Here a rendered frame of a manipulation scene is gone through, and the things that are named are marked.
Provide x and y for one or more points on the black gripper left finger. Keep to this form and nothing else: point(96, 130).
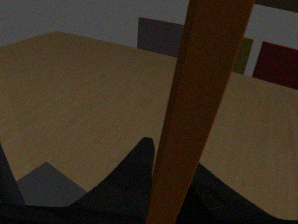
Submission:
point(120, 198)

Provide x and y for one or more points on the dark grey post on flat base plate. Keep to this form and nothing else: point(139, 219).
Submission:
point(45, 186)

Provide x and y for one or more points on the orange handle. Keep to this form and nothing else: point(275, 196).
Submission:
point(212, 36)

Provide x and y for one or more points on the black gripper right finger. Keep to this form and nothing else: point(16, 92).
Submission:
point(210, 201)

